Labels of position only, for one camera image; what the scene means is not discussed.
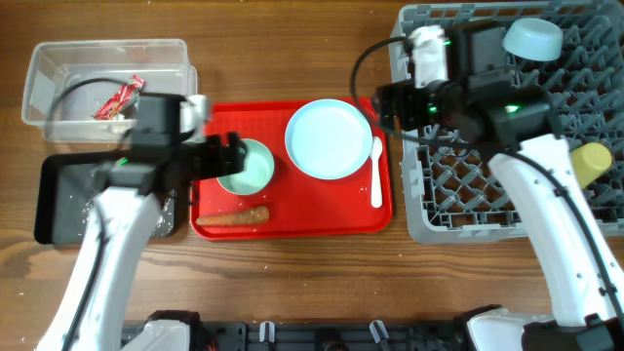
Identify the green bowl with rice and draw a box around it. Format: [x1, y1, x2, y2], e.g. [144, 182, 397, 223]
[217, 138, 275, 196]

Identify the light blue plate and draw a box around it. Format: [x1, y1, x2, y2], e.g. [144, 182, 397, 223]
[285, 98, 373, 180]

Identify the white plastic spoon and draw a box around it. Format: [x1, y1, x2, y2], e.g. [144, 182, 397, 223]
[370, 136, 383, 209]

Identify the red snack wrapper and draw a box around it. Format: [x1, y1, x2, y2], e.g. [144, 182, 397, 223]
[93, 75, 146, 120]

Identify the light blue bowl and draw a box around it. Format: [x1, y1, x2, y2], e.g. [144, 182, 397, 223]
[502, 18, 564, 61]

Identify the yellow plastic cup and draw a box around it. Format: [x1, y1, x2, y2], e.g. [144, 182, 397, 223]
[570, 142, 613, 188]

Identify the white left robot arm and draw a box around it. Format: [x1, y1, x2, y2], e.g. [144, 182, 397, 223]
[37, 94, 247, 350]

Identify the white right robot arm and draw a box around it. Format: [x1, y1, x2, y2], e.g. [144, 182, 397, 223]
[371, 20, 623, 350]

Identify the grey dishwasher rack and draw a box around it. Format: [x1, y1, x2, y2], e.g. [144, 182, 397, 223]
[376, 1, 623, 244]

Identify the black waste tray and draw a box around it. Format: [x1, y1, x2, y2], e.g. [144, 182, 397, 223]
[33, 150, 177, 246]

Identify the clear plastic waste bin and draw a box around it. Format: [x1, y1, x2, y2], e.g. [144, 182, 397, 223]
[21, 39, 198, 142]

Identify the pile of white rice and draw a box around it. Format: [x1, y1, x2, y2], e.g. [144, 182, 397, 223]
[78, 191, 176, 239]

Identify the orange carrot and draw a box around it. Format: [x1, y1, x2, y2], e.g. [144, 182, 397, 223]
[196, 206, 270, 226]

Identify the red plastic tray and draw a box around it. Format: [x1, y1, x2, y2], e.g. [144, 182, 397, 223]
[189, 100, 393, 241]

